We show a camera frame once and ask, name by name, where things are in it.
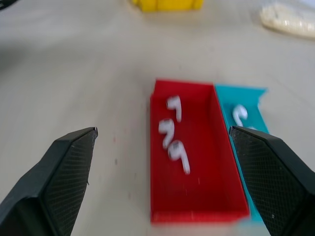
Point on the yellow plastic bin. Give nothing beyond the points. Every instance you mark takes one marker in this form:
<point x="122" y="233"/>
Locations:
<point x="169" y="4"/>

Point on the teal rectangular plastic tray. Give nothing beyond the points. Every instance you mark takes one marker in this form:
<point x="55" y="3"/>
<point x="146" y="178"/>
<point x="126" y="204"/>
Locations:
<point x="246" y="108"/>

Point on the red rectangular plastic tray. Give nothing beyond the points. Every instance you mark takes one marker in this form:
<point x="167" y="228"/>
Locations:
<point x="209" y="157"/>

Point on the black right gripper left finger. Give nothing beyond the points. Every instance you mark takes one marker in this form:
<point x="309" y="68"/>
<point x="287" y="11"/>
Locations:
<point x="59" y="182"/>

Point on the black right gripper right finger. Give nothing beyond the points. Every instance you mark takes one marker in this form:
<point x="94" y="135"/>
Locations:
<point x="275" y="182"/>

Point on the clear bag of white granules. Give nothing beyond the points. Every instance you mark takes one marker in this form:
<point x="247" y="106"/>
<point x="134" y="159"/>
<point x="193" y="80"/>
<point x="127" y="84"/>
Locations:
<point x="288" y="19"/>

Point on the white earbud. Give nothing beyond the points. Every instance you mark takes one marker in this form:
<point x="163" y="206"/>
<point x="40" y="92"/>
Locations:
<point x="166" y="132"/>
<point x="179" y="155"/>
<point x="175" y="106"/>
<point x="239" y="115"/>

